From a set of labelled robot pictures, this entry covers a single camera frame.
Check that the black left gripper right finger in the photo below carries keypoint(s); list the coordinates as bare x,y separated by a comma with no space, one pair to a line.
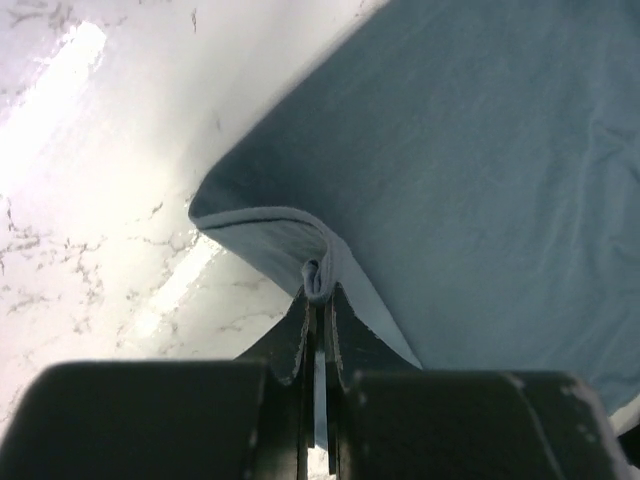
388,419

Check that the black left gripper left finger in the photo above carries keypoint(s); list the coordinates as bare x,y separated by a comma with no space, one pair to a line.
246,418

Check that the grey-blue t shirt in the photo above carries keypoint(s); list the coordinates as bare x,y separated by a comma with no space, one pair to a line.
468,173

